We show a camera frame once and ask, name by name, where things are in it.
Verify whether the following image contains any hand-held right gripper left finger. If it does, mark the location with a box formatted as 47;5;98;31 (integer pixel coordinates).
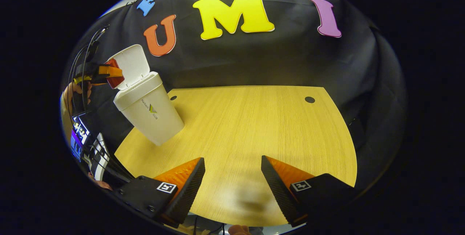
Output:
116;158;206;228

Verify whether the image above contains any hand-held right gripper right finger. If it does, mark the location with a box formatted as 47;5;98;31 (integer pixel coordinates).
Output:
261;155;358;227

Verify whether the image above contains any red pop can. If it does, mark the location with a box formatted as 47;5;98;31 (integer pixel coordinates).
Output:
105;58;125;89

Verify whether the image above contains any white desktop garbage bin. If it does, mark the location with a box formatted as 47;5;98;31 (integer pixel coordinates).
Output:
108;44;185;146

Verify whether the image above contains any wooden desktop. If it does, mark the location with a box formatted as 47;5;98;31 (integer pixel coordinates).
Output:
114;85;358;227

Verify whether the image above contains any lit monitor screen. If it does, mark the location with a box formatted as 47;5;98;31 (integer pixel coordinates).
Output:
70;116;90;162

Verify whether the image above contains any white device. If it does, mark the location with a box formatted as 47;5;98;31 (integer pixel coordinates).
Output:
88;133;110;178

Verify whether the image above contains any left gripper black cable bundle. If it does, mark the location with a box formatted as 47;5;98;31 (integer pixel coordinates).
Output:
66;25;110;114

